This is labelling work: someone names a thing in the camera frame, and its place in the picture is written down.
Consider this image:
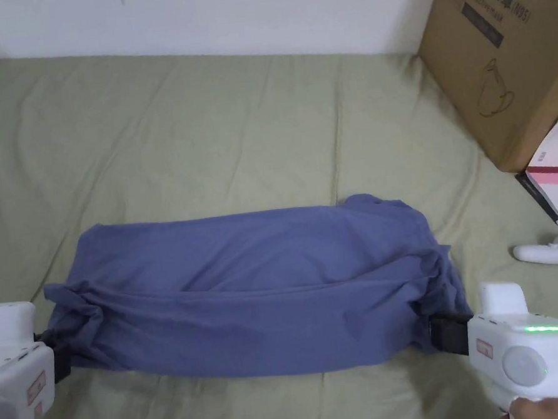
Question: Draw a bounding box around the bed with pale green sheet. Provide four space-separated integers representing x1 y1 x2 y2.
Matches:
0 0 558 419

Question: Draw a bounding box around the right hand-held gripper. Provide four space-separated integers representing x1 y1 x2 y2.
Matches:
426 274 558 419

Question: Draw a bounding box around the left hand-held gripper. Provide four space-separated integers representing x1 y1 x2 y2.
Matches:
0 295 78 419

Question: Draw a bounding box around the dark blue shirt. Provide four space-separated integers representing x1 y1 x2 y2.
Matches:
36 182 479 404

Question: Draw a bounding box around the white hand controller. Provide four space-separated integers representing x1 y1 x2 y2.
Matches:
509 230 558 273

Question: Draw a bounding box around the large brown cardboard carton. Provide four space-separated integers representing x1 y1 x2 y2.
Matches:
411 0 558 182

